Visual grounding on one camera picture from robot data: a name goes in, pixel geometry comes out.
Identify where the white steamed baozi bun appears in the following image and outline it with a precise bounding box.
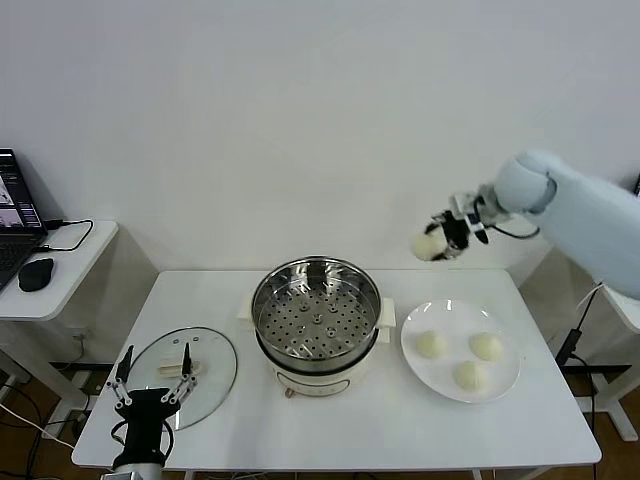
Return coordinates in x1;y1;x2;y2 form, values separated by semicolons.
453;360;492;394
469;332;505;362
412;230;446;263
415;330;448;360

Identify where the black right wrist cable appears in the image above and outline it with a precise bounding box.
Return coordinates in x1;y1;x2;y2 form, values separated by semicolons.
492;222;542;241

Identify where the white round plate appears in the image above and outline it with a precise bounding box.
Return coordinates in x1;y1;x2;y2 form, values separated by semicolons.
399;299;522;405

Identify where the black computer mouse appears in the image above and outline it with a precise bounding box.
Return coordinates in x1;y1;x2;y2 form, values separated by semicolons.
18;257;55;293

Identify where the stainless steel steamer basket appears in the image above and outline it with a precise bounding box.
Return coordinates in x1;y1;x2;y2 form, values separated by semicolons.
251;255;384;369

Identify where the black power adapter cable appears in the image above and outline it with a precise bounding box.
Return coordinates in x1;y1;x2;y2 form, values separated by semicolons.
554;289;601;416

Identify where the white side table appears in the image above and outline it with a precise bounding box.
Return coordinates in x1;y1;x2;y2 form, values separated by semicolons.
574;284;640;441
0;219;120;416

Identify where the round glass pot lid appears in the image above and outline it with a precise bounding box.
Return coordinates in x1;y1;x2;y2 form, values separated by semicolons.
122;326;239;431

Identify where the black laptop charger cable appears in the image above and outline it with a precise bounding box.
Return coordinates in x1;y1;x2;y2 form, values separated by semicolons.
34;218;95;253

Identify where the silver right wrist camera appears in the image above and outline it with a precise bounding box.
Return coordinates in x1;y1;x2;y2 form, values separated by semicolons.
448;192;490;246

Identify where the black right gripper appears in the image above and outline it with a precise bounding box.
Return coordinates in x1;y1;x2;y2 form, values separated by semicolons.
423;212;474;262

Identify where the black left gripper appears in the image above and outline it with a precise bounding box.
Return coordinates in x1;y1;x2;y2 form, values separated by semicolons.
106;342;199;461

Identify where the white cable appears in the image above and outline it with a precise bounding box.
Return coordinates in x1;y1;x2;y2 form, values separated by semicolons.
577;282;607;312

